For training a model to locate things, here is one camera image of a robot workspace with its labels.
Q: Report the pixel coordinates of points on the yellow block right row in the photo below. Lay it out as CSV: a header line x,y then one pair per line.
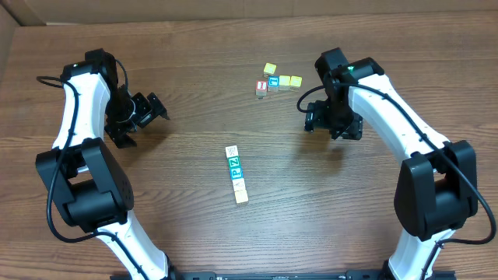
x,y
295,83

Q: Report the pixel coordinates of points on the yellow block far top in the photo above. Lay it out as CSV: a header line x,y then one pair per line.
x,y
269,69

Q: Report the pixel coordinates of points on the yellow letter K block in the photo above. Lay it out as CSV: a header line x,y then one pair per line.
x,y
241,197

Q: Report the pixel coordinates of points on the yellow block row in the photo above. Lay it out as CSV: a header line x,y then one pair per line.
x,y
295,83
284,82

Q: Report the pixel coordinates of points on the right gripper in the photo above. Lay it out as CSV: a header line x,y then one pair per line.
x,y
334,129

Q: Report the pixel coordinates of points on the green letter Z block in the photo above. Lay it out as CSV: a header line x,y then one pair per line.
x,y
234,162

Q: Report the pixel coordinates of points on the red letter I block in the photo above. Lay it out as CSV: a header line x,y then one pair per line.
x,y
261,88

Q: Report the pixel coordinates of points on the white ice cream block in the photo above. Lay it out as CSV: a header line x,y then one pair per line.
x,y
239,184

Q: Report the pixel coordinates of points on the blue letter P block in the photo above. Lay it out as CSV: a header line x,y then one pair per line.
x,y
236,173

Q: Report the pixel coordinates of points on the blue picture block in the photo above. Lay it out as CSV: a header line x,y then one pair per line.
x,y
273,83

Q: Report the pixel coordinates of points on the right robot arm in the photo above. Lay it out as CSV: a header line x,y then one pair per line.
x,y
434,195

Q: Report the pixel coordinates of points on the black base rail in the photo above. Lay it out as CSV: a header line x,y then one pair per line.
x,y
349,275

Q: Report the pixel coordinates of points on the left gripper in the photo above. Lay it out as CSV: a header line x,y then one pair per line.
x,y
137,117

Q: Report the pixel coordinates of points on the yellow block middle row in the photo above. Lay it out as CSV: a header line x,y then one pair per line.
x,y
284,82

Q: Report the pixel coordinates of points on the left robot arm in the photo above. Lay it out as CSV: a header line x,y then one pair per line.
x,y
88,193

